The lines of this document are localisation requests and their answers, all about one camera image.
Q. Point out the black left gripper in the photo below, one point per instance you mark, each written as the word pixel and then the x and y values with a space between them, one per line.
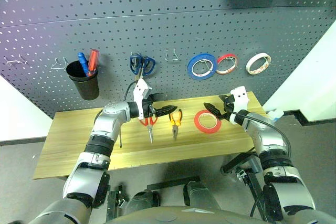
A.
pixel 149 107

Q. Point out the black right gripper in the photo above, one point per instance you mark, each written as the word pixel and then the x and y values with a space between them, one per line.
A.
pixel 228 107

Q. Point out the wide red tape roll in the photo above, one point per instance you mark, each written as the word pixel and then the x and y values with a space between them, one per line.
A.
pixel 207 130

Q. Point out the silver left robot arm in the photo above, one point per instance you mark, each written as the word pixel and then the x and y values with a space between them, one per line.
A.
pixel 105 124

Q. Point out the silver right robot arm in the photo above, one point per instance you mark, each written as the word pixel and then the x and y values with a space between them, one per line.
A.
pixel 265 132

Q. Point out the black cup holder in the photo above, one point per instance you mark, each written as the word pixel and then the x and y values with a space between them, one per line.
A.
pixel 85 87

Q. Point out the grey pegboard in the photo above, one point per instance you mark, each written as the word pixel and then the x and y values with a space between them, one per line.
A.
pixel 168 24

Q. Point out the thin red and white tape roll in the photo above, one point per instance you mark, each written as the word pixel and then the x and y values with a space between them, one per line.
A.
pixel 223 72

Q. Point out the blue tape roll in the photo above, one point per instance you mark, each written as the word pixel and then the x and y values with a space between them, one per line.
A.
pixel 193 75

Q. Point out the white and blue object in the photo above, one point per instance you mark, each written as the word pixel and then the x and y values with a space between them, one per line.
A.
pixel 275 115

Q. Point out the black metal crossbar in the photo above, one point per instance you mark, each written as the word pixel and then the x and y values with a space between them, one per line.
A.
pixel 173 182

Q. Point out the dark rounded shape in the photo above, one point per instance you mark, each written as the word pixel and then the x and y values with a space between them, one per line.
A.
pixel 199 195
pixel 141 203

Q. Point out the black metal table leg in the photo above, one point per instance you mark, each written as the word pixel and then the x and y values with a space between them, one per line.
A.
pixel 111 205
pixel 256 192

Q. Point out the silver robot torso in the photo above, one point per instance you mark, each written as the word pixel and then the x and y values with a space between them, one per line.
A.
pixel 170 217

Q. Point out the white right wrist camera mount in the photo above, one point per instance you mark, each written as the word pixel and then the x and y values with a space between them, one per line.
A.
pixel 240 98

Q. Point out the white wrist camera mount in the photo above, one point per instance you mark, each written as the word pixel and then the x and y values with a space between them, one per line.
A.
pixel 140 87
pixel 240 98

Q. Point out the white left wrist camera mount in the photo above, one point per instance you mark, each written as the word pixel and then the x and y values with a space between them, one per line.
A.
pixel 140 87

